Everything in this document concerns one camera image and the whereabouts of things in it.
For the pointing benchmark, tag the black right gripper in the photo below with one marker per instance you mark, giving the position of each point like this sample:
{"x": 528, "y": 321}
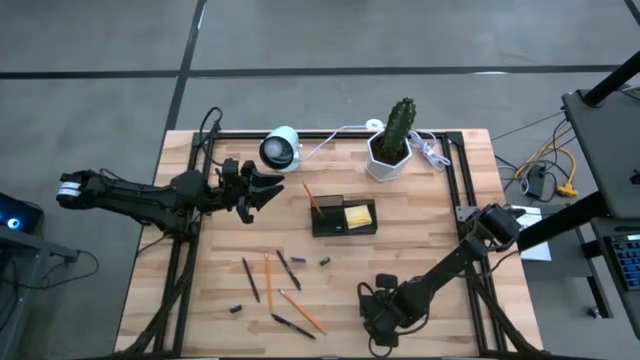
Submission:
{"x": 391, "y": 310}

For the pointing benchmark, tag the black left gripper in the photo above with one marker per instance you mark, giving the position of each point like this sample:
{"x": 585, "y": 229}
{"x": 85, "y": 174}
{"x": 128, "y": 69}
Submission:
{"x": 235, "y": 192}

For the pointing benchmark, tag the orange pencil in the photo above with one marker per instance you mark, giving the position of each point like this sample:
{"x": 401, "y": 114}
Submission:
{"x": 268, "y": 282}
{"x": 312, "y": 198}
{"x": 302, "y": 312}

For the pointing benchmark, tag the black mesh desk organizer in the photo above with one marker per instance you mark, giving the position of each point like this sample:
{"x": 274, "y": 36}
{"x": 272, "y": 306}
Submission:
{"x": 330, "y": 225}

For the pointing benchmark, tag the black pen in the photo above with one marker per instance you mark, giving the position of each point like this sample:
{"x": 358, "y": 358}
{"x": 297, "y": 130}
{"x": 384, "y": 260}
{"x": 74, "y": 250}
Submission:
{"x": 288, "y": 270}
{"x": 293, "y": 326}
{"x": 251, "y": 280}

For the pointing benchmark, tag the yellow sticky note pad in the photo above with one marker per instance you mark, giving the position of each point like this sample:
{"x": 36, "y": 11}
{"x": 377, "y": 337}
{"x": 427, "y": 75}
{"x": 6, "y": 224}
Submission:
{"x": 358, "y": 217}

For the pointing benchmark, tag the small black cap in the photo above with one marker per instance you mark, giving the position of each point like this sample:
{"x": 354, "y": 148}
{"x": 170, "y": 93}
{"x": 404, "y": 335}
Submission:
{"x": 235, "y": 309}

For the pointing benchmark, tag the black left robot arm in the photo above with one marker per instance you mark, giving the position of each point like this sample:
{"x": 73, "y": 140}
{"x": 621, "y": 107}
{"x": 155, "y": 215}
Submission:
{"x": 125, "y": 200}

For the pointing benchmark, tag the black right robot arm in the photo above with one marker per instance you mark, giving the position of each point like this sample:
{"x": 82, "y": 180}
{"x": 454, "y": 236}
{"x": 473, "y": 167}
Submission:
{"x": 450, "y": 265}

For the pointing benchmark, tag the white hexagonal plant pot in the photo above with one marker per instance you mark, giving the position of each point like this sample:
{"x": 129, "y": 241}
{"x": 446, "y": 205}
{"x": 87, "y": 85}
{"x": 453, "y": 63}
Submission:
{"x": 387, "y": 172}

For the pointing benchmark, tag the green cactus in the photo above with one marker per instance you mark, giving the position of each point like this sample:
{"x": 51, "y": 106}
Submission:
{"x": 400, "y": 125}

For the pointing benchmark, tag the white paper sheet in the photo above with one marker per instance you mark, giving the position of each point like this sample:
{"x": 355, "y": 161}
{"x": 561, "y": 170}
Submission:
{"x": 537, "y": 252}

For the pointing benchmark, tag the black power adapter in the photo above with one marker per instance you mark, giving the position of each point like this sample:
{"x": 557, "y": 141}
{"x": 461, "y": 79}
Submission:
{"x": 537, "y": 182}

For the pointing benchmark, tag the black desk support beam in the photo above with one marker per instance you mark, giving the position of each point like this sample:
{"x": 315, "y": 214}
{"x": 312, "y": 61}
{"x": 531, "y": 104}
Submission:
{"x": 565, "y": 222}

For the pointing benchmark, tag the grey desk caster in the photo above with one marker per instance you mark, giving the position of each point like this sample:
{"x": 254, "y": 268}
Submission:
{"x": 595, "y": 313}

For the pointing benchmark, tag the grey metal side table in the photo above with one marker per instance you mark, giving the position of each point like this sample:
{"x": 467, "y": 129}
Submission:
{"x": 35, "y": 245}

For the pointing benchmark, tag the black computer with blue light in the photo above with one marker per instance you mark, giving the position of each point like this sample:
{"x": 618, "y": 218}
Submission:
{"x": 15, "y": 222}

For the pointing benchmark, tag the black keyboard shelf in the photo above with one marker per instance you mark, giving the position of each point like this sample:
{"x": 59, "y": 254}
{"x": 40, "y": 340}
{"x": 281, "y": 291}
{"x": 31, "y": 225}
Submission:
{"x": 615, "y": 226}

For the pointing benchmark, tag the backlit computer keyboard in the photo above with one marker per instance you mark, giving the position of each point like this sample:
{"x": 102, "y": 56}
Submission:
{"x": 627, "y": 260}

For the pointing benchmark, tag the black desk top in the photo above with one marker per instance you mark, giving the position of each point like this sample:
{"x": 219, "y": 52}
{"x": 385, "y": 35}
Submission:
{"x": 610, "y": 150}

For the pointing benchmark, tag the black round pole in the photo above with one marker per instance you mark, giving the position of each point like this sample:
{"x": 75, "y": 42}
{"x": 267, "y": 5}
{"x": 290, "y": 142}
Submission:
{"x": 612, "y": 80}

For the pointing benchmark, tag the white security camera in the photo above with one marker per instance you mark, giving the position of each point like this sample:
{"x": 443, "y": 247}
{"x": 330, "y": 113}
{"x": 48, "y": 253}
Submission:
{"x": 287, "y": 145}

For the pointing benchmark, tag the black aluminium table frame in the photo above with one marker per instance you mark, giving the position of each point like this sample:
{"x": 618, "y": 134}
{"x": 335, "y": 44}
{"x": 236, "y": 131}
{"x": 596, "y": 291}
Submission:
{"x": 320, "y": 135}

